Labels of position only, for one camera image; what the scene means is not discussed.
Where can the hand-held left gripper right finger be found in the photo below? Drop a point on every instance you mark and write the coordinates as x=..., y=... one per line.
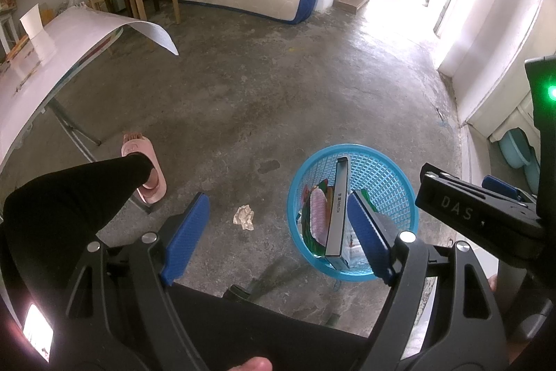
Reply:
x=369, y=236

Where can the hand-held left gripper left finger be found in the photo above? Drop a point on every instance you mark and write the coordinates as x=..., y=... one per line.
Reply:
x=186, y=236

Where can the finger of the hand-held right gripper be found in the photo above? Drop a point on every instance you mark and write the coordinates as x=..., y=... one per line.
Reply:
x=499, y=185
x=478, y=210

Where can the white printed wrapper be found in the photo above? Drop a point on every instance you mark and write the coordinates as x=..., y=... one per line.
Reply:
x=358, y=245

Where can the long grey box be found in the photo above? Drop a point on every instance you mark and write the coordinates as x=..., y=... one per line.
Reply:
x=336, y=219

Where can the blue plastic basket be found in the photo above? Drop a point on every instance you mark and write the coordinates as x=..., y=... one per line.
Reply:
x=382, y=171

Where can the green snack bag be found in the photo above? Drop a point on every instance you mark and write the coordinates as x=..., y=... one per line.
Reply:
x=322, y=185

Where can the person's left hand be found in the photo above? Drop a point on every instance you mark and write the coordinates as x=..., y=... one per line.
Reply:
x=254, y=364

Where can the blue plastic basin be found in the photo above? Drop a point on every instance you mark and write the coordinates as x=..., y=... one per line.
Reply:
x=517, y=149

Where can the crumpled paper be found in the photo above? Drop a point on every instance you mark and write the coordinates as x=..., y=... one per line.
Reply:
x=244, y=218

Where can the pink slipper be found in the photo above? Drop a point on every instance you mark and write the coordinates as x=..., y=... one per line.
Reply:
x=150, y=162

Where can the person's leg in black trousers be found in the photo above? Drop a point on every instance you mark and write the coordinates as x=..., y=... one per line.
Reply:
x=65, y=206

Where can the metal table leg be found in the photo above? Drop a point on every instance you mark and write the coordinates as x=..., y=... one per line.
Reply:
x=69, y=127

